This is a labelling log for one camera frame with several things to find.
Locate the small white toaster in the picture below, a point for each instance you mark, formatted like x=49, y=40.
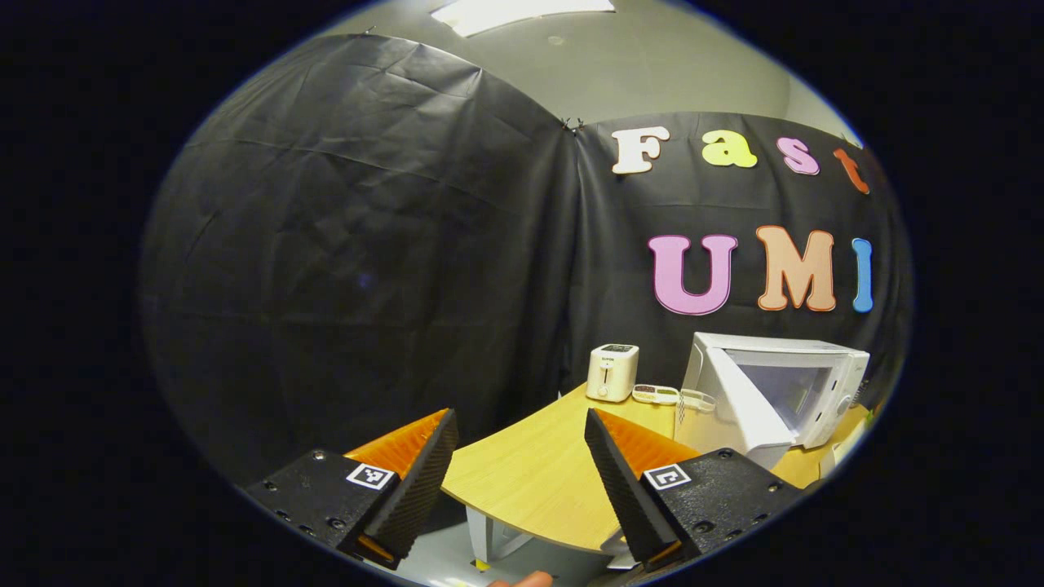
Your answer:
x=612, y=373

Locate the white table leg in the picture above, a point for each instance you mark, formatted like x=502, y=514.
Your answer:
x=621, y=556
x=489, y=538

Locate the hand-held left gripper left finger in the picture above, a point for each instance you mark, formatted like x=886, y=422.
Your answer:
x=416, y=497

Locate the black backdrop cloth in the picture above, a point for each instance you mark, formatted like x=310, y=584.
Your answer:
x=367, y=244

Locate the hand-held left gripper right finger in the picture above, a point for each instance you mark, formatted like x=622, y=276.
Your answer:
x=624, y=489

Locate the ceiling light panel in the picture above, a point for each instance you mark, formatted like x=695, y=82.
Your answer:
x=522, y=12

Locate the white seasoning tray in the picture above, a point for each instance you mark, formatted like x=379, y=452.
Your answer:
x=655, y=395

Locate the white microwave oven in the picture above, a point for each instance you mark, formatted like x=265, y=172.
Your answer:
x=816, y=359

